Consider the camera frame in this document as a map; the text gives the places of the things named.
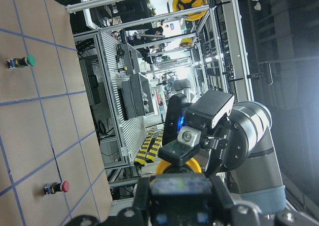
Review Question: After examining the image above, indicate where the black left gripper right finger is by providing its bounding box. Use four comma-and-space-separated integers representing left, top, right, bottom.
209, 176, 264, 226

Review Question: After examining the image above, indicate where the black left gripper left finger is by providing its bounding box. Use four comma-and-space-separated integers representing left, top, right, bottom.
107, 177, 153, 226

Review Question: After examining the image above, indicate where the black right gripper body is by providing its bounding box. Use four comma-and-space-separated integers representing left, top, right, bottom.
158, 90, 234, 173

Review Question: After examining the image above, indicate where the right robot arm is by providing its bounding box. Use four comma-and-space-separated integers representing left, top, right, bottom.
158, 90, 286, 215

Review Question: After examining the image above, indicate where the red push button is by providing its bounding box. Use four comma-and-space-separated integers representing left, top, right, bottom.
43, 181, 70, 195

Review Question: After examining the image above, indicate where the yellow hard hat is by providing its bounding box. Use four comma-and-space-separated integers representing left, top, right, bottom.
166, 0, 208, 21

